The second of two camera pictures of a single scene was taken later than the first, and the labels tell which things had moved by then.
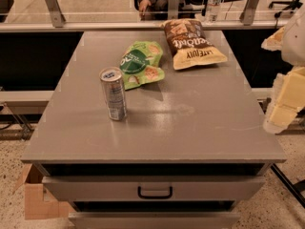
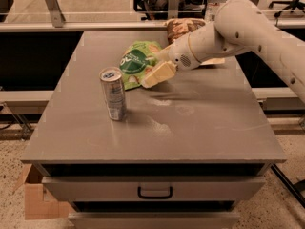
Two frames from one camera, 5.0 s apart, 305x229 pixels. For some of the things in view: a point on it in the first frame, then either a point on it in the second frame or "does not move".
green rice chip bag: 140,64 does not move
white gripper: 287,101 to 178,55
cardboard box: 35,207 does not move
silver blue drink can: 113,85 does not move
